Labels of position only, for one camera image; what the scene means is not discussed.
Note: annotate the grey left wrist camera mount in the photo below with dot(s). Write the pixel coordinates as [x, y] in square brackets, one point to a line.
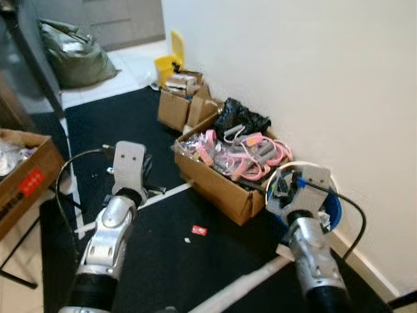
[129, 168]

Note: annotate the grey robot foot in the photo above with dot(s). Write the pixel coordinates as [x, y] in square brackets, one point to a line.
[164, 310]

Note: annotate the cardboard box with red label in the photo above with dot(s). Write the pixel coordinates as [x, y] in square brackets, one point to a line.
[36, 182]

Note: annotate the green sack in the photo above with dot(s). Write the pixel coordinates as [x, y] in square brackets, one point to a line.
[78, 59]

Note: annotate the black carpet mat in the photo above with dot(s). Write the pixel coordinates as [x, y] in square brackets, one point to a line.
[215, 261]

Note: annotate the black metal frame legs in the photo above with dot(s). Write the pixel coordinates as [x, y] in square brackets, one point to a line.
[16, 279]

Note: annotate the small red wrapper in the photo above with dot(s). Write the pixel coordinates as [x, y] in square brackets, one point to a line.
[199, 229]

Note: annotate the grey door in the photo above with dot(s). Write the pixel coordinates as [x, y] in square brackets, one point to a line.
[111, 19]

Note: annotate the blue rubbish bin white rim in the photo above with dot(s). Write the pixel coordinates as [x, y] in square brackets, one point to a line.
[333, 208]

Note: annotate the black plastic bag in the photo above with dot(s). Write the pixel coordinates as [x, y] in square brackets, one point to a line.
[241, 117]

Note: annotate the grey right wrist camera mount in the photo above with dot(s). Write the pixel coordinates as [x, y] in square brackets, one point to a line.
[313, 192]

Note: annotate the cardboard box with pink items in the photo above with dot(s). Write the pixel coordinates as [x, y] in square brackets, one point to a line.
[215, 186]

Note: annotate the dark door frame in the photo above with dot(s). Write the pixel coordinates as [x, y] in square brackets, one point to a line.
[32, 59]

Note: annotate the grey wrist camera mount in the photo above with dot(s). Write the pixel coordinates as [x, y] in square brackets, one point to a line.
[129, 168]
[313, 192]

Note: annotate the small open cardboard box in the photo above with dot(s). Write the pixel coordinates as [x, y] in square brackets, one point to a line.
[174, 111]

